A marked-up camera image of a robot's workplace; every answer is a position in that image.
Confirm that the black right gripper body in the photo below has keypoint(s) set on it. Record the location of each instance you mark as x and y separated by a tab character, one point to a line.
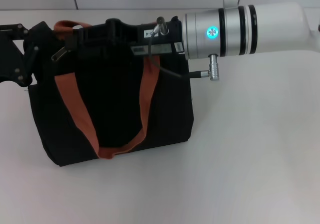
125	36

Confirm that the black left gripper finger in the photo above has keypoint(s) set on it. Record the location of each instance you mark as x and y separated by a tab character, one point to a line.
37	31
31	61

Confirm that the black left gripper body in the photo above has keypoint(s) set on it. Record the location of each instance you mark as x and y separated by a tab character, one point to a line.
7	56

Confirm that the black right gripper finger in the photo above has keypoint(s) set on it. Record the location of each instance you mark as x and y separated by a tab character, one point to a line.
87	37

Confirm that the silver metal zipper pull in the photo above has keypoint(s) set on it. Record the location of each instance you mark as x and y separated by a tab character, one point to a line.
58	54

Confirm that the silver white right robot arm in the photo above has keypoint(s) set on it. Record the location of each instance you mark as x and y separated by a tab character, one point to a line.
250	28

